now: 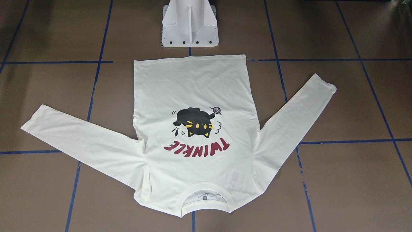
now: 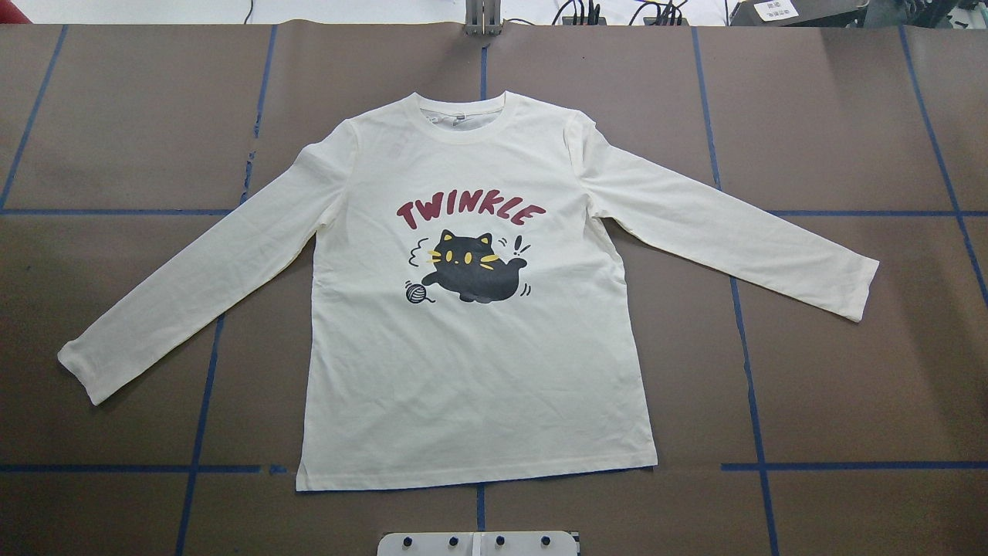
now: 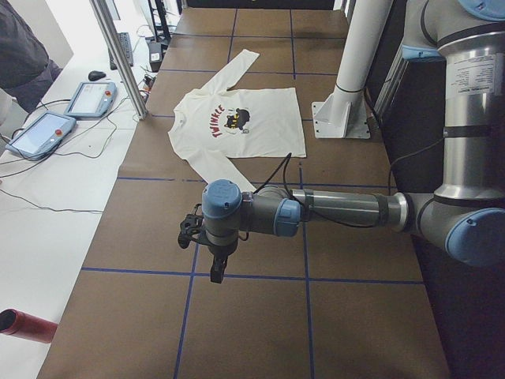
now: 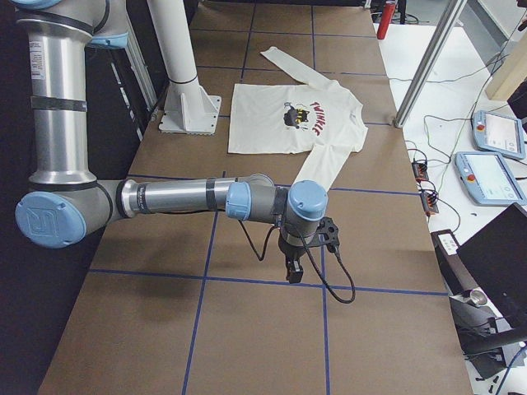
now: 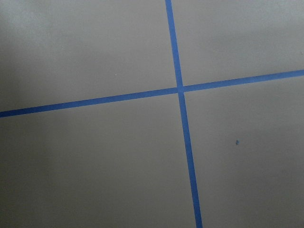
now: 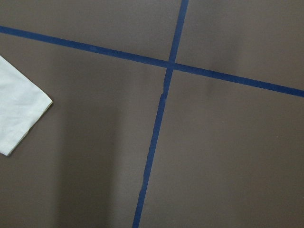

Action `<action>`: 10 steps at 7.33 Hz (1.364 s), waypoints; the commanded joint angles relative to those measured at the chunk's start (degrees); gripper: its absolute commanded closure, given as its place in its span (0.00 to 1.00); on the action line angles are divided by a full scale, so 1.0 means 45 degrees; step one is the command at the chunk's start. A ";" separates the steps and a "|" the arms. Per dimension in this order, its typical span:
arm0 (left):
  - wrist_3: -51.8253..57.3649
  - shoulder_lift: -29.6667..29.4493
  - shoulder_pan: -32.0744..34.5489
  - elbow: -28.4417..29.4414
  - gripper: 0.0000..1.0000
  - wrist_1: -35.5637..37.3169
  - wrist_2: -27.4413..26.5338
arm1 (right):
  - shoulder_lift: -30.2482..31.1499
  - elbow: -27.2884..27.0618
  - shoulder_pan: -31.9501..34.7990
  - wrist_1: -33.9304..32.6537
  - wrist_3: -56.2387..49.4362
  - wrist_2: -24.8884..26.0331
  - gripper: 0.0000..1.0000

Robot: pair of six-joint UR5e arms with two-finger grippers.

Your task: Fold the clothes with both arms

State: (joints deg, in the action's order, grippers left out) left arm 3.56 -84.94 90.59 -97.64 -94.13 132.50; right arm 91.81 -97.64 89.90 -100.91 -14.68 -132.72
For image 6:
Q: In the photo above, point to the cream long-sleeve cat shirt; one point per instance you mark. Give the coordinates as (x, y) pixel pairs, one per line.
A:
(22, 103)

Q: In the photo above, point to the blue tape grid lines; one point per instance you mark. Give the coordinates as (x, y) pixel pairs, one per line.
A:
(165, 114)

